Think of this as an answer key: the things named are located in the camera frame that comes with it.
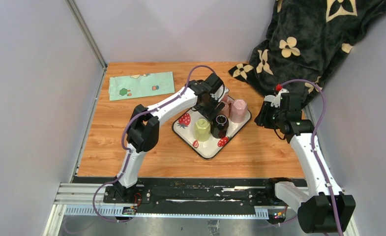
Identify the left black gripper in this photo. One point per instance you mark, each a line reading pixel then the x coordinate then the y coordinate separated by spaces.
pixel 209 106

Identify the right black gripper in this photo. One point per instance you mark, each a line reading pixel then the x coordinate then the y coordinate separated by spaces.
pixel 262 118

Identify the yellow-green faceted mug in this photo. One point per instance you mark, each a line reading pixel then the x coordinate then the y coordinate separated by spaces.
pixel 201 131

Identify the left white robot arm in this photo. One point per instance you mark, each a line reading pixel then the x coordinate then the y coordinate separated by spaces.
pixel 142 133

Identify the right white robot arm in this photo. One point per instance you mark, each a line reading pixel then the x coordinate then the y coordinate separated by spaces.
pixel 310 169

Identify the dusty pink faceted mug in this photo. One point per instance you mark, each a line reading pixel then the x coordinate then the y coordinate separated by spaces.
pixel 225 110

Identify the black glossy mug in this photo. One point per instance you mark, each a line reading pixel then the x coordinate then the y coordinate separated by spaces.
pixel 219 126

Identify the light pink faceted mug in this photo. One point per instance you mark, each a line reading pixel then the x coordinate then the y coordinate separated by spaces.
pixel 238 111

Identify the strawberry print white tray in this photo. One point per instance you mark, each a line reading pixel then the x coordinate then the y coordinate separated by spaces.
pixel 184 125

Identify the mint green printed cloth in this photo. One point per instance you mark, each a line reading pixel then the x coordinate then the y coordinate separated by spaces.
pixel 141 85

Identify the black floral plush blanket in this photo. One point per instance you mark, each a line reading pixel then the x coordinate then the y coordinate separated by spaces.
pixel 305 43

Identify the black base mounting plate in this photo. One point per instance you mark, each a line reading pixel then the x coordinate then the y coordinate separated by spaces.
pixel 183 197

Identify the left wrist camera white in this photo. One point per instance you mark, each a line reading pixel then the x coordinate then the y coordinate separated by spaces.
pixel 220 93

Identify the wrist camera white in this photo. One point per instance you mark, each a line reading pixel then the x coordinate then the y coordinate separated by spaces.
pixel 274 100
pixel 220 93

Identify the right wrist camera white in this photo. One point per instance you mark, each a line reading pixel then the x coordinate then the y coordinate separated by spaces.
pixel 274 100

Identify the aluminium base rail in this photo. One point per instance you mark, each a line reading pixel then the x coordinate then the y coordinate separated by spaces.
pixel 74 214

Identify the aluminium frame post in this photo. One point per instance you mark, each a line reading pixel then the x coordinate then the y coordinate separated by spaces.
pixel 86 32

